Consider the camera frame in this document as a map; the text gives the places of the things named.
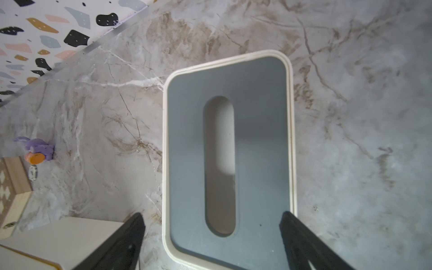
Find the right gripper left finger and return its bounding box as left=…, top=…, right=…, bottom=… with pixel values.
left=74, top=213, right=146, bottom=270

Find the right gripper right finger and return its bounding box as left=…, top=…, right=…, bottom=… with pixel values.
left=279, top=211, right=353, bottom=270

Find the white pink tissue box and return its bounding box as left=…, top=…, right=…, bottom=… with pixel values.
left=1, top=217, right=123, bottom=270

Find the grey lid tissue box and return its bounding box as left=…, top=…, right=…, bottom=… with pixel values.
left=162, top=49, right=297, bottom=270

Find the wooden chess board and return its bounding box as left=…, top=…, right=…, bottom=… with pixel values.
left=1, top=156, right=33, bottom=239

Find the purple bunny toy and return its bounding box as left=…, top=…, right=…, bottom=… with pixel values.
left=13, top=137, right=55, bottom=165

